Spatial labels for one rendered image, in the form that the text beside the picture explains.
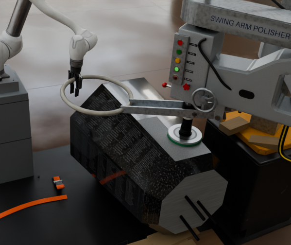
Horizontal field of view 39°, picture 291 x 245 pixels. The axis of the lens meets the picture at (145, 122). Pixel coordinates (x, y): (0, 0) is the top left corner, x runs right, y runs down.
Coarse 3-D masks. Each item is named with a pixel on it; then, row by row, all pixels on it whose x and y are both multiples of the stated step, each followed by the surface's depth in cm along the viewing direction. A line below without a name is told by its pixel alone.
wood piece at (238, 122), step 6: (228, 120) 290; (234, 120) 291; (240, 120) 292; (222, 126) 285; (228, 126) 283; (234, 126) 284; (240, 126) 286; (246, 126) 290; (228, 132) 281; (234, 132) 285
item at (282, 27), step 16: (192, 0) 208; (208, 0) 211; (224, 0) 213; (240, 0) 216; (192, 16) 211; (208, 16) 207; (224, 16) 203; (240, 16) 200; (256, 16) 197; (272, 16) 198; (288, 16) 200; (224, 32) 207; (240, 32) 203; (256, 32) 200; (272, 32) 196; (288, 32) 193; (288, 48) 197
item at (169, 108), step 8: (136, 104) 273; (144, 104) 270; (152, 104) 267; (160, 104) 264; (168, 104) 261; (176, 104) 258; (208, 104) 248; (128, 112) 264; (136, 112) 262; (144, 112) 259; (152, 112) 256; (160, 112) 253; (168, 112) 250; (176, 112) 248; (184, 112) 245; (192, 112) 243; (200, 112) 240; (224, 112) 233
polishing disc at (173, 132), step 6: (174, 126) 265; (180, 126) 265; (192, 126) 266; (168, 132) 258; (174, 132) 259; (192, 132) 261; (198, 132) 261; (174, 138) 253; (180, 138) 254; (186, 138) 255; (192, 138) 255; (198, 138) 256; (186, 144) 251
